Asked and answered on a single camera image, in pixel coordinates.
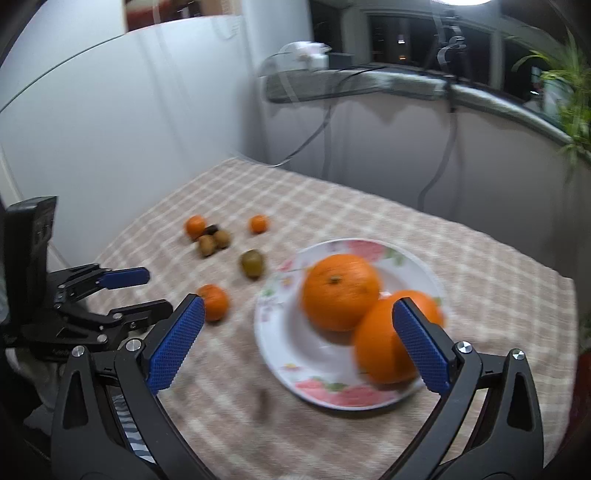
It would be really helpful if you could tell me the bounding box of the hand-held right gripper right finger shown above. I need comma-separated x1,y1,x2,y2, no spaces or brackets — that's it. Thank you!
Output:
392,296,546,480

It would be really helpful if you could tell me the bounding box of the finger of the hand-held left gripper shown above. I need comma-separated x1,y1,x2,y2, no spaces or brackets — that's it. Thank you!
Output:
55,264,151,305
55,299,174,344

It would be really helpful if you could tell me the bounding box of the grey window sill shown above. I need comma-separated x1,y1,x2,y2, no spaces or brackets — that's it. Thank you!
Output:
260,64,591,163

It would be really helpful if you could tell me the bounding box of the white charger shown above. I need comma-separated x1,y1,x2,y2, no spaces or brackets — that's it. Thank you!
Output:
277,41,331,72

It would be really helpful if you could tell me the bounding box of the beige checked tablecloth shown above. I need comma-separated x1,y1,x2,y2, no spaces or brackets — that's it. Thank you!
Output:
23,157,579,480

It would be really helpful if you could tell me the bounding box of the brown board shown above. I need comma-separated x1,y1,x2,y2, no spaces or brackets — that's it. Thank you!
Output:
124,0,246,35

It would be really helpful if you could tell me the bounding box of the floral white plate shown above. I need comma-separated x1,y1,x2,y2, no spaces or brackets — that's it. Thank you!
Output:
253,238,448,411

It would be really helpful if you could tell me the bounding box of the green potted plant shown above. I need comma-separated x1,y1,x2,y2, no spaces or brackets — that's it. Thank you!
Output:
512,28,591,185

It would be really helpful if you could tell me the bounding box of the grey cable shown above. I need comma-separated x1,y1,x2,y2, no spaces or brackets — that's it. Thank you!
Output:
418,107,460,210
271,95,335,168

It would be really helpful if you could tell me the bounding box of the large orange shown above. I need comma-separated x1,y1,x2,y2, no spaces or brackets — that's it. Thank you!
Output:
353,290,445,385
301,253,382,332

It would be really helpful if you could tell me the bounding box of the dark window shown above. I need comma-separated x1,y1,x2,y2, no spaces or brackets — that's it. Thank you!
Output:
308,0,591,104

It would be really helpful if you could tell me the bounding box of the desk lamp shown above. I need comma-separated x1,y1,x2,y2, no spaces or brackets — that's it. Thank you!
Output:
433,0,494,88

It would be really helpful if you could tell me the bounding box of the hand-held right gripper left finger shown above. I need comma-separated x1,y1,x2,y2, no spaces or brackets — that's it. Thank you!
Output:
51,293,218,480

